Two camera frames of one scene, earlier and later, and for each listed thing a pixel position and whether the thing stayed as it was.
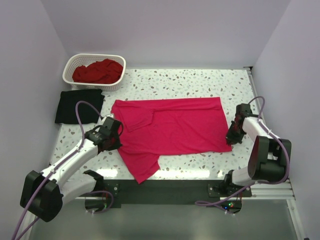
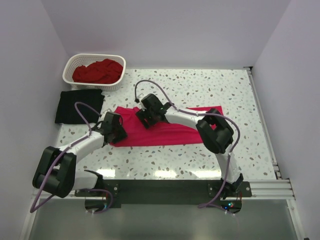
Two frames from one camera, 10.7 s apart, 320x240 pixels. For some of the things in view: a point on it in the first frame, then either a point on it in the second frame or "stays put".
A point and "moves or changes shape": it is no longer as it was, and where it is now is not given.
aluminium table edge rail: (282, 191) stays put
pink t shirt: (151, 128) moves or changes shape
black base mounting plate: (118, 192) stays put
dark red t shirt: (106, 71) stays put
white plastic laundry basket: (95, 71) stays put
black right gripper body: (235, 134) to (144, 113)
